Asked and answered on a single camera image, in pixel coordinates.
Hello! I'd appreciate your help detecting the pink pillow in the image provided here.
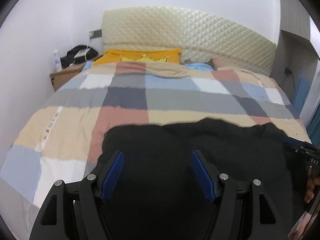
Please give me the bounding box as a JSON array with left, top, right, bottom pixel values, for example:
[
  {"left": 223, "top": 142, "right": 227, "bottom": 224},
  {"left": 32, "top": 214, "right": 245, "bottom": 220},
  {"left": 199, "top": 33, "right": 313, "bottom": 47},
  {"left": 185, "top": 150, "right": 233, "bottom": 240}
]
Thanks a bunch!
[{"left": 210, "top": 56, "right": 270, "bottom": 76}]

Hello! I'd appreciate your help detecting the yellow crown pillow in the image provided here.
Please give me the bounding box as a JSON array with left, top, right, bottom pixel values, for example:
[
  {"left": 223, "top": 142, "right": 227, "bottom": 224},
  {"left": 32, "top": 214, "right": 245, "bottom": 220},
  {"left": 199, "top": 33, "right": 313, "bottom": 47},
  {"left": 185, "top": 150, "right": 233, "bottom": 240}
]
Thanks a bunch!
[{"left": 93, "top": 48, "right": 182, "bottom": 66}]

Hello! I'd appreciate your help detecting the wooden nightstand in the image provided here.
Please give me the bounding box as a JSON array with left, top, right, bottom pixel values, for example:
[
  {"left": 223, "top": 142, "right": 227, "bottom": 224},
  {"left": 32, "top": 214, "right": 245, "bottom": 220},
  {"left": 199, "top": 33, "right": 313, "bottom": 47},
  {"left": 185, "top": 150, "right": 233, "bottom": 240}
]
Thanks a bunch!
[{"left": 49, "top": 55, "right": 101, "bottom": 91}]

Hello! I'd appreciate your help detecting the light blue pillow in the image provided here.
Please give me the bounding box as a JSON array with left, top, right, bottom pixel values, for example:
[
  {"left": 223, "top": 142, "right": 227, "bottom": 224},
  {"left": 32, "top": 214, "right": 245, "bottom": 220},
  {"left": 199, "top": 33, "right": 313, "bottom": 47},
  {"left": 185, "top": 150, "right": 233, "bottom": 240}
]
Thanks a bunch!
[{"left": 185, "top": 63, "right": 215, "bottom": 72}]

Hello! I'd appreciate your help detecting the person's right hand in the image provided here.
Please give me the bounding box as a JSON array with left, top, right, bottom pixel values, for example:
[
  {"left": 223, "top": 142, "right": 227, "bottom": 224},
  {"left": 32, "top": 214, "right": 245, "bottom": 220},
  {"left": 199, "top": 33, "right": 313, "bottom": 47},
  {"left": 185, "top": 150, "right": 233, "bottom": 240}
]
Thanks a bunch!
[{"left": 304, "top": 166, "right": 320, "bottom": 203}]

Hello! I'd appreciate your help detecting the black puffer jacket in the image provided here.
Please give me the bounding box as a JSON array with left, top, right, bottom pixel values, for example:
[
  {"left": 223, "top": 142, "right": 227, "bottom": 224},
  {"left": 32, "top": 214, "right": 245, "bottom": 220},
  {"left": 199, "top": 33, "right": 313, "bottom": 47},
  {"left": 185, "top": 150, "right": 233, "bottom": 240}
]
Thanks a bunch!
[{"left": 94, "top": 119, "right": 305, "bottom": 239}]

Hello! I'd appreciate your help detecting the blue curtain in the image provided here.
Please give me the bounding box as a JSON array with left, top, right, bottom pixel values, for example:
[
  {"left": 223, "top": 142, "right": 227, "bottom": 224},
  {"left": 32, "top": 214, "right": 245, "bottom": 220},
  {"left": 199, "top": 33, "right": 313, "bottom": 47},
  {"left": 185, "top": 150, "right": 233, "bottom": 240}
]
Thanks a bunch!
[{"left": 307, "top": 105, "right": 320, "bottom": 146}]

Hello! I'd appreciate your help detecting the wall power socket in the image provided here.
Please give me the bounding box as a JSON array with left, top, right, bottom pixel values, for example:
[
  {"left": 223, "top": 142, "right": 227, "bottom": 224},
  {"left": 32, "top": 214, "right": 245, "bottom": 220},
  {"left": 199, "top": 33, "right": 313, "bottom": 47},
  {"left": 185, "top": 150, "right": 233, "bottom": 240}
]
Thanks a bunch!
[{"left": 89, "top": 29, "right": 102, "bottom": 39}]

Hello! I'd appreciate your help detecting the black bag on nightstand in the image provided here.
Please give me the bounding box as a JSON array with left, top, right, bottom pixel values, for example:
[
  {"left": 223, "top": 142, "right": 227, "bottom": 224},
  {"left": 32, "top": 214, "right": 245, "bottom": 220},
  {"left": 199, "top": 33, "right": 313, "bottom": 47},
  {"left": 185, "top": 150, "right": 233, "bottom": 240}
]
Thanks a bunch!
[{"left": 61, "top": 45, "right": 98, "bottom": 69}]

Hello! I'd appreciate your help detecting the white lotion bottle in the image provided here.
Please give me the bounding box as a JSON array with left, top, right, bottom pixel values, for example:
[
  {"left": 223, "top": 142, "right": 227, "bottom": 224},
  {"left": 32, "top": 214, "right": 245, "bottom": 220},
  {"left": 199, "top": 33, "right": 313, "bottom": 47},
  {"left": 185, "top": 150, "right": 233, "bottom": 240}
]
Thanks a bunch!
[{"left": 53, "top": 49, "right": 62, "bottom": 72}]

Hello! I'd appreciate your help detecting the grey white overhead cabinet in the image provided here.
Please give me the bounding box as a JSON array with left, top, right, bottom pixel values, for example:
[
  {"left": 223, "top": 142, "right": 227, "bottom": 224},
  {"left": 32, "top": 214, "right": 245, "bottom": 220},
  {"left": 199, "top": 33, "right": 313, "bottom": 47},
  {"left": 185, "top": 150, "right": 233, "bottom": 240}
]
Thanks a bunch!
[{"left": 280, "top": 0, "right": 319, "bottom": 57}]

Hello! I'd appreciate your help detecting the patchwork plaid duvet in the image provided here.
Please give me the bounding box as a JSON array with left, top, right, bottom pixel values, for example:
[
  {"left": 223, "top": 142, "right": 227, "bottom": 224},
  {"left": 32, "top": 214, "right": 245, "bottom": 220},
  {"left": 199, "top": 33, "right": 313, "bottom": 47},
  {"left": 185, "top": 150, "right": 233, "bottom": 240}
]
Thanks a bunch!
[{"left": 0, "top": 61, "right": 312, "bottom": 210}]

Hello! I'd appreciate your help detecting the cream quilted headboard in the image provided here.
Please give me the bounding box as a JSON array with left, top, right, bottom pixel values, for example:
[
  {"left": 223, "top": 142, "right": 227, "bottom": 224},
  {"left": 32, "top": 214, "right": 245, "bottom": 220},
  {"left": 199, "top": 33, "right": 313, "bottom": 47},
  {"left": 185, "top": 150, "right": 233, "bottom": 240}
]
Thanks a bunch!
[{"left": 101, "top": 6, "right": 276, "bottom": 76}]

